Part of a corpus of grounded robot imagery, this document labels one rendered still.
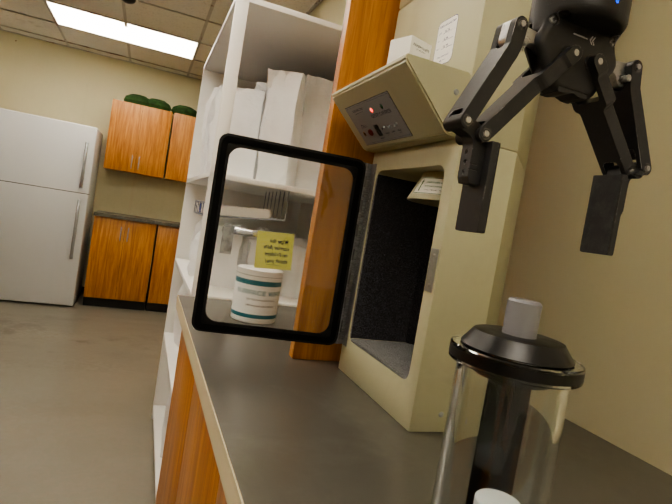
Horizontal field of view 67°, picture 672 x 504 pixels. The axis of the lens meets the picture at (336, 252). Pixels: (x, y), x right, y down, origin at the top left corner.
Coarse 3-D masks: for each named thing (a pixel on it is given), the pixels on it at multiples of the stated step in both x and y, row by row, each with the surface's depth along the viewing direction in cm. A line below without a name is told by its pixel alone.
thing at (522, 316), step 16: (512, 304) 42; (528, 304) 41; (512, 320) 42; (528, 320) 41; (464, 336) 43; (480, 336) 41; (496, 336) 40; (512, 336) 41; (528, 336) 41; (544, 336) 44; (496, 352) 39; (512, 352) 39; (528, 352) 39; (544, 352) 39; (560, 352) 40
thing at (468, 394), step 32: (448, 352) 44; (480, 352) 40; (480, 384) 40; (512, 384) 39; (448, 416) 43; (480, 416) 40; (512, 416) 39; (544, 416) 39; (448, 448) 42; (480, 448) 40; (512, 448) 39; (544, 448) 39; (448, 480) 42; (480, 480) 39; (512, 480) 39; (544, 480) 39
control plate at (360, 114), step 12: (384, 96) 85; (348, 108) 100; (360, 108) 96; (372, 108) 92; (384, 108) 88; (396, 108) 85; (360, 120) 99; (372, 120) 95; (384, 120) 91; (396, 120) 87; (360, 132) 102; (384, 132) 94; (396, 132) 90; (408, 132) 87
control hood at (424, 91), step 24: (384, 72) 81; (408, 72) 75; (432, 72) 76; (456, 72) 77; (336, 96) 101; (360, 96) 93; (408, 96) 80; (432, 96) 76; (456, 96) 77; (408, 120) 84; (432, 120) 78; (360, 144) 107; (384, 144) 97; (408, 144) 91
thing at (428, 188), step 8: (424, 176) 93; (432, 176) 91; (440, 176) 90; (416, 184) 95; (424, 184) 91; (432, 184) 90; (440, 184) 89; (416, 192) 92; (424, 192) 90; (432, 192) 89; (440, 192) 88; (416, 200) 101; (424, 200) 102; (432, 200) 103
